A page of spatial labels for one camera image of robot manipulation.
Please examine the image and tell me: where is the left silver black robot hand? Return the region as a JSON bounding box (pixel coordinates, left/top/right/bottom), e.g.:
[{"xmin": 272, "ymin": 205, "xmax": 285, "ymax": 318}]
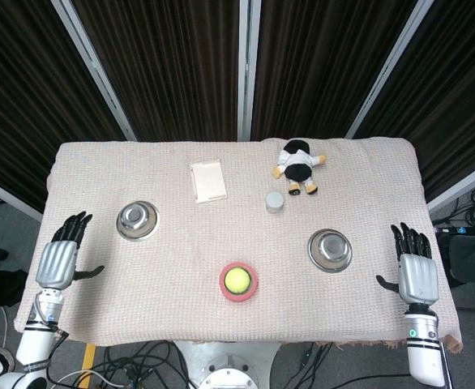
[{"xmin": 35, "ymin": 210, "xmax": 105, "ymax": 290}]

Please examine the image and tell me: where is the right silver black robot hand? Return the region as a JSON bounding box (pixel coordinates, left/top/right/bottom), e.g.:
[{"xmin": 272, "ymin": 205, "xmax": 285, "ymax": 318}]
[{"xmin": 374, "ymin": 221, "xmax": 440, "ymax": 306}]

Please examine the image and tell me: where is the metal bowl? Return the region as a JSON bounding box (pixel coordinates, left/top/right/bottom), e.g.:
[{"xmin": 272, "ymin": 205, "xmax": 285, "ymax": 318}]
[
  {"xmin": 306, "ymin": 229, "xmax": 353, "ymax": 273},
  {"xmin": 116, "ymin": 200, "xmax": 160, "ymax": 243}
]

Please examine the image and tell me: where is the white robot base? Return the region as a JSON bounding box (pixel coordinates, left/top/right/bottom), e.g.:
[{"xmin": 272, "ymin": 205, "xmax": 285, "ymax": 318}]
[{"xmin": 172, "ymin": 340, "xmax": 281, "ymax": 389}]

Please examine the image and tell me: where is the dark chair seat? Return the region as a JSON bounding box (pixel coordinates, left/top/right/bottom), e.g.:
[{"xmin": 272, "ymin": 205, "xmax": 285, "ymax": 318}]
[{"xmin": 447, "ymin": 234, "xmax": 475, "ymax": 289}]

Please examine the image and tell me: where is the black power strip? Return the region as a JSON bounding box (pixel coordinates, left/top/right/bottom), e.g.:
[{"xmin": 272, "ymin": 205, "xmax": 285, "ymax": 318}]
[{"xmin": 434, "ymin": 224, "xmax": 475, "ymax": 237}]

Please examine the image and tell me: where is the beige waffle tablecloth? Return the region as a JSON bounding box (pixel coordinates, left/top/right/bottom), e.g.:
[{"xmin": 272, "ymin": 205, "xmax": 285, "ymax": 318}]
[{"xmin": 13, "ymin": 137, "xmax": 464, "ymax": 353}]

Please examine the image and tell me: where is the small grey jar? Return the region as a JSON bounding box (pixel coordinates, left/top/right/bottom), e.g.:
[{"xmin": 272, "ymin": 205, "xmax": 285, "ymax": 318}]
[{"xmin": 265, "ymin": 191, "xmax": 286, "ymax": 214}]

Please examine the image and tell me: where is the black white plush toy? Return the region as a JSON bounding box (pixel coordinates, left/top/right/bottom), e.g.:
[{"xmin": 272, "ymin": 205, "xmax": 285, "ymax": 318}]
[{"xmin": 272, "ymin": 139, "xmax": 328, "ymax": 196}]

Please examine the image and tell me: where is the white flat box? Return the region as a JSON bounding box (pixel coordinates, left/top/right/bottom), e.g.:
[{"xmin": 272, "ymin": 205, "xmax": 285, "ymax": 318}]
[{"xmin": 190, "ymin": 160, "xmax": 228, "ymax": 203}]

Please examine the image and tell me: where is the yellow tennis ball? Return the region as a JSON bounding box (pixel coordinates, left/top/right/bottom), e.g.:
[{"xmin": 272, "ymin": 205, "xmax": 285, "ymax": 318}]
[{"xmin": 225, "ymin": 267, "xmax": 255, "ymax": 295}]

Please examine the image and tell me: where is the red tape roll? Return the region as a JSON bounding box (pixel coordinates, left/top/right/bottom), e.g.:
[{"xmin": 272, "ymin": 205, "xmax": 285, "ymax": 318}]
[{"xmin": 219, "ymin": 261, "xmax": 260, "ymax": 303}]

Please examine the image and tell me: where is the aluminium partition post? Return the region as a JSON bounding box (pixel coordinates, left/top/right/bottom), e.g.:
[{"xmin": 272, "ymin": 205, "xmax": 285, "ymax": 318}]
[
  {"xmin": 426, "ymin": 164, "xmax": 475, "ymax": 216},
  {"xmin": 0, "ymin": 173, "xmax": 44, "ymax": 222},
  {"xmin": 50, "ymin": 0, "xmax": 137, "ymax": 142},
  {"xmin": 344, "ymin": 0, "xmax": 443, "ymax": 139},
  {"xmin": 237, "ymin": 0, "xmax": 262, "ymax": 142}
]

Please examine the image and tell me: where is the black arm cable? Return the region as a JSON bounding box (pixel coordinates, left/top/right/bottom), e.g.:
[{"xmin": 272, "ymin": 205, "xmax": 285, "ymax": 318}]
[{"xmin": 439, "ymin": 344, "xmax": 453, "ymax": 389}]

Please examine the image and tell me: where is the white floor cable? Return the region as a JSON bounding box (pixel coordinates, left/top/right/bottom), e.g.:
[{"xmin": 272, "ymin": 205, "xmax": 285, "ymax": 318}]
[{"xmin": 53, "ymin": 367, "xmax": 111, "ymax": 389}]

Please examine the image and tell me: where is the black floor cable bundle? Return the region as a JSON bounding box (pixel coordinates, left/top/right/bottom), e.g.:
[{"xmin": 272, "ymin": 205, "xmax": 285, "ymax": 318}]
[{"xmin": 46, "ymin": 340, "xmax": 184, "ymax": 389}]

